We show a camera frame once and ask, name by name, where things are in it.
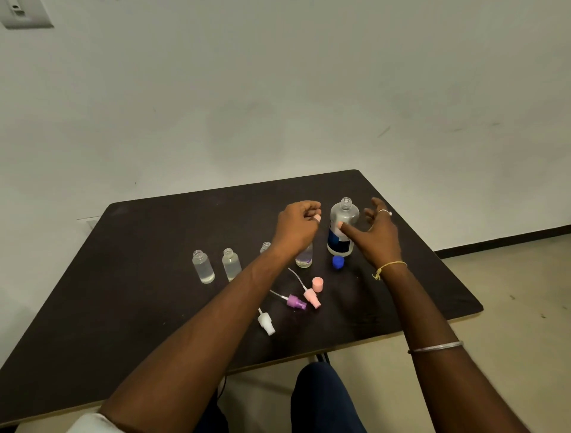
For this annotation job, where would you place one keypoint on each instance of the pink round cap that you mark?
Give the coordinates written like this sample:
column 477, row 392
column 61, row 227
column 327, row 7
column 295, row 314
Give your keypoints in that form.
column 317, row 284

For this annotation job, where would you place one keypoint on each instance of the large clear blue-label bottle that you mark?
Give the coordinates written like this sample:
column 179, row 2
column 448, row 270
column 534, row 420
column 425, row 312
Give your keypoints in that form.
column 343, row 214

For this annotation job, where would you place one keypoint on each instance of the pink spray pump head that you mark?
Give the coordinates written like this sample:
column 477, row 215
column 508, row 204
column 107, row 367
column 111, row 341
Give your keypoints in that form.
column 311, row 297

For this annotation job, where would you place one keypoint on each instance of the black baseboard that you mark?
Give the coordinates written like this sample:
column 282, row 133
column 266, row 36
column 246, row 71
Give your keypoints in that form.
column 504, row 241

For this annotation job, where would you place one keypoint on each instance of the white shirt sleeve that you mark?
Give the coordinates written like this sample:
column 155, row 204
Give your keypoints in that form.
column 96, row 423

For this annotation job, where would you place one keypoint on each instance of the person's left thumb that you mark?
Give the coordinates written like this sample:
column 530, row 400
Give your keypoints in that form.
column 313, row 217

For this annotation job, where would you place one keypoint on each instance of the person's left forearm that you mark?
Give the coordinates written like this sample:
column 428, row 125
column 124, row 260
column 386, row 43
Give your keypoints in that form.
column 200, row 339

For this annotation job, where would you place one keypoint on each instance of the black table leg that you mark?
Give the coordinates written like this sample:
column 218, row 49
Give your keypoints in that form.
column 322, row 357

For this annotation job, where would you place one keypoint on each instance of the silver bangle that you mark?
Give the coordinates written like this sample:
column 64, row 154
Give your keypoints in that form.
column 437, row 347

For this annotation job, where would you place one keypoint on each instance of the blue bottle cap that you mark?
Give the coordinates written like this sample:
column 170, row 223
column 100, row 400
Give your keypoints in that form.
column 338, row 262

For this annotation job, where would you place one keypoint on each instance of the white spray pump head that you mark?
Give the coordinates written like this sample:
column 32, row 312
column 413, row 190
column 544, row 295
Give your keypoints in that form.
column 266, row 322

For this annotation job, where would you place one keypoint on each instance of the person's right thumb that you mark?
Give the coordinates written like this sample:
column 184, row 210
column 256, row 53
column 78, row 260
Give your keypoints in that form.
column 349, row 230

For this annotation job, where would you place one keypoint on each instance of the person's left hand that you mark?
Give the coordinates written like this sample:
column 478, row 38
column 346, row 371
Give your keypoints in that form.
column 292, row 227

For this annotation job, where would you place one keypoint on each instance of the person's right hand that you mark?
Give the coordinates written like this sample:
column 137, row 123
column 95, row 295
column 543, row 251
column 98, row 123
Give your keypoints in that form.
column 379, row 241

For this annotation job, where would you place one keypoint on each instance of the person's right forearm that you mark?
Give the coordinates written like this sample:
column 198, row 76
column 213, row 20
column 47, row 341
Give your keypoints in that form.
column 428, row 330

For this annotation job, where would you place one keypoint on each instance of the white wall switch plate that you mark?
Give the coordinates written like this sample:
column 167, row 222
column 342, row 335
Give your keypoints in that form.
column 24, row 13

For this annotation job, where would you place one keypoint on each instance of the purple spray pump head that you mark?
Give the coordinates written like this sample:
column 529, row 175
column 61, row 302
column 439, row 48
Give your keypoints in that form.
column 296, row 302

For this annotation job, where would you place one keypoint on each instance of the small clear plastic bottle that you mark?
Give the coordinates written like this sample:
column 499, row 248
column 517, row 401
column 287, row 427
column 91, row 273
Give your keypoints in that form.
column 265, row 247
column 231, row 266
column 304, row 258
column 204, row 269

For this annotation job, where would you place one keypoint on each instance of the person's blue trouser leg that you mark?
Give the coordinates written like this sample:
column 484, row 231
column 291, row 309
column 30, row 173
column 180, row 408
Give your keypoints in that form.
column 325, row 401

